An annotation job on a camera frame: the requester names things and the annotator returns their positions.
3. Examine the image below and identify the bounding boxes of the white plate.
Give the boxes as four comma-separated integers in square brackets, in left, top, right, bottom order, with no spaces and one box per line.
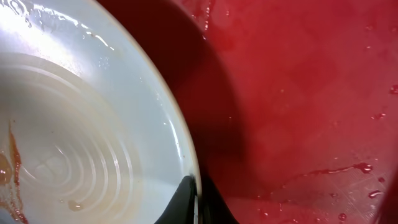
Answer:
[1,0,201,223]

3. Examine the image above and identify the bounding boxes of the red plastic tray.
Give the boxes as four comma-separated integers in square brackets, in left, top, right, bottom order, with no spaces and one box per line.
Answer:
[102,0,397,223]

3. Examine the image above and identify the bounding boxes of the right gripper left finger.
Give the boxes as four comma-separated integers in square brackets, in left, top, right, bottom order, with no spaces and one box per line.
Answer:
[155,175,197,224]

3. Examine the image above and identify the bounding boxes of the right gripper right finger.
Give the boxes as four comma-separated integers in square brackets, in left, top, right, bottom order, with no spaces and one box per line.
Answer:
[201,176,239,224]

